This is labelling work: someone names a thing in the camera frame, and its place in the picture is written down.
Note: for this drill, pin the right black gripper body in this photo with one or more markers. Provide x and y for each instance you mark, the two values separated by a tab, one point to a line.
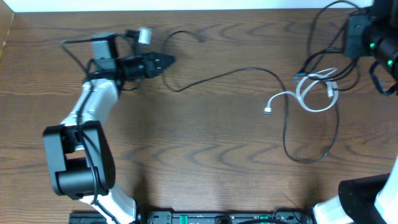
360	43

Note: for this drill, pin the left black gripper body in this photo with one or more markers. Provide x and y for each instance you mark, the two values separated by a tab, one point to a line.
131	70

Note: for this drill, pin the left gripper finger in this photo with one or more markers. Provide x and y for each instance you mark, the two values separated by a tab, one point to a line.
160	57
160	66

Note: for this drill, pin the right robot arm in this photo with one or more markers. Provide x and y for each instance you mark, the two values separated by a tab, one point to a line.
369	32

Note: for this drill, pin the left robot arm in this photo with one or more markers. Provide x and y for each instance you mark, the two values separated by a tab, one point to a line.
80	162

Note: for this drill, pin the cardboard panel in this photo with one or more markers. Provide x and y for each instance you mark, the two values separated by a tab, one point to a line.
6	20

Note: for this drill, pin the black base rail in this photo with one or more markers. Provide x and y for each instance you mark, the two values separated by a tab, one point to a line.
283	215

